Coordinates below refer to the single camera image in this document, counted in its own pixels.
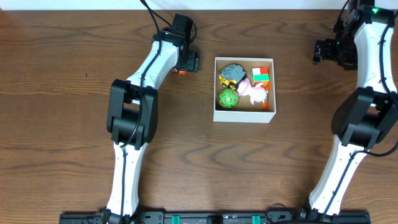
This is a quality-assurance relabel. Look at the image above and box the grey yellow toy truck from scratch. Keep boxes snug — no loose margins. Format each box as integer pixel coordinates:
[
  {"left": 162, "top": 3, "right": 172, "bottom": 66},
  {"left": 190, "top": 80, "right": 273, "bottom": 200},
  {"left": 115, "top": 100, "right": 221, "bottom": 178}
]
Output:
[{"left": 219, "top": 64, "right": 247, "bottom": 90}]

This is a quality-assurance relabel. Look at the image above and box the green number ball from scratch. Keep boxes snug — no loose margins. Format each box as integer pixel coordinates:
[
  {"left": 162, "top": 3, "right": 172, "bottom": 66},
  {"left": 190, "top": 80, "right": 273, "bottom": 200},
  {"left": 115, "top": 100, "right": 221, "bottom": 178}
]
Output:
[{"left": 218, "top": 88, "right": 239, "bottom": 109}]

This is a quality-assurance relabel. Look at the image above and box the colourful puzzle cube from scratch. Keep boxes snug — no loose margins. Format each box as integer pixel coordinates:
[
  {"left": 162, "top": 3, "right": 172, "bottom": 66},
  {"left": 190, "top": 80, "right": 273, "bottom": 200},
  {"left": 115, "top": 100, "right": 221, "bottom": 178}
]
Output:
[{"left": 251, "top": 67, "right": 269, "bottom": 87}]

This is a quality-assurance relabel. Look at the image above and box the pink duck toy with hat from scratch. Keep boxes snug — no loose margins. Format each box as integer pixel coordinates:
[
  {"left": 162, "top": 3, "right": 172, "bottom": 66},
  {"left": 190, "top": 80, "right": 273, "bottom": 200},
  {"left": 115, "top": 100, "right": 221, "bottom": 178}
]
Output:
[{"left": 236, "top": 78, "right": 268, "bottom": 108}]

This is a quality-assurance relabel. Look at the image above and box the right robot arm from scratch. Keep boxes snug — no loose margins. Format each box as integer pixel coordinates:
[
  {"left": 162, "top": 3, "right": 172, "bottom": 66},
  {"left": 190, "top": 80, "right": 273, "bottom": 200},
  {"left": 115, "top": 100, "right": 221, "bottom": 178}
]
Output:
[{"left": 302, "top": 0, "right": 397, "bottom": 223}]

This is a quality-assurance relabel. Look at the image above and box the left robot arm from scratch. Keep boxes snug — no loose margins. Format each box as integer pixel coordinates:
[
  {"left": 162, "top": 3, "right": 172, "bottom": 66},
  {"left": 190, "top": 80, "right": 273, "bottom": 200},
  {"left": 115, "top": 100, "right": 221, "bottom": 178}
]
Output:
[{"left": 103, "top": 28, "right": 199, "bottom": 223}]

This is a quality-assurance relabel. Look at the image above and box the white cardboard box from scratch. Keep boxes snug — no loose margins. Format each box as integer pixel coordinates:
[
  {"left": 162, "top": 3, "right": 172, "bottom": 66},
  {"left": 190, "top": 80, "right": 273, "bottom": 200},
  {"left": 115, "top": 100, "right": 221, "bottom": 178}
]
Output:
[{"left": 213, "top": 57, "right": 276, "bottom": 123}]

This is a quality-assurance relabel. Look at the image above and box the left black cable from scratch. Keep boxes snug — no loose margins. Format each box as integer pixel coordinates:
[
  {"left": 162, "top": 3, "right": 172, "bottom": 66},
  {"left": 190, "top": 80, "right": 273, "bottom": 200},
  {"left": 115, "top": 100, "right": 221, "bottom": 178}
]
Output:
[{"left": 119, "top": 0, "right": 198, "bottom": 218}]

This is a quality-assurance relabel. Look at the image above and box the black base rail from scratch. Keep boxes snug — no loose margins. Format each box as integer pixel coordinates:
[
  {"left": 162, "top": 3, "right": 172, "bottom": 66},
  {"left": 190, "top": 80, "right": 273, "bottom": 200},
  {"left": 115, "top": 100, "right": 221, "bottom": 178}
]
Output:
[{"left": 59, "top": 209, "right": 371, "bottom": 224}]

